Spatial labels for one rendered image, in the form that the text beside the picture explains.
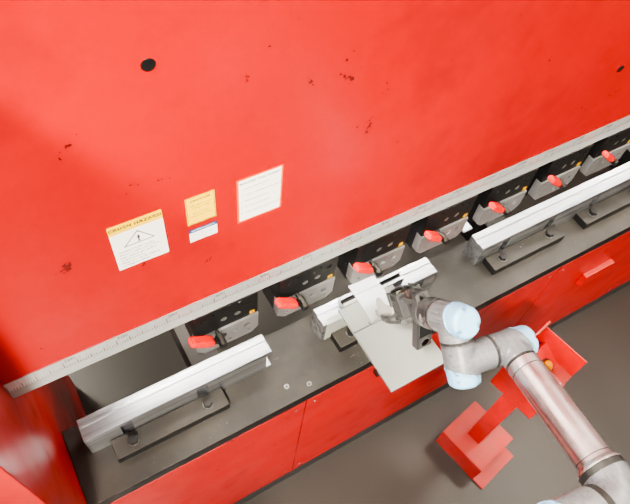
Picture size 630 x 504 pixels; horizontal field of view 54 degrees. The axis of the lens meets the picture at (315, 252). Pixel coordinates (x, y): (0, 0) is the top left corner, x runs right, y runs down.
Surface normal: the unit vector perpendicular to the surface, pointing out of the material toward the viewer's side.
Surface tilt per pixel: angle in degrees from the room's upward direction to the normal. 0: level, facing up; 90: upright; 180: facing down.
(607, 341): 0
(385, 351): 0
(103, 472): 0
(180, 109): 90
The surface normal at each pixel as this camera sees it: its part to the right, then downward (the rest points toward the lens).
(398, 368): 0.08, -0.56
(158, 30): 0.50, 0.74
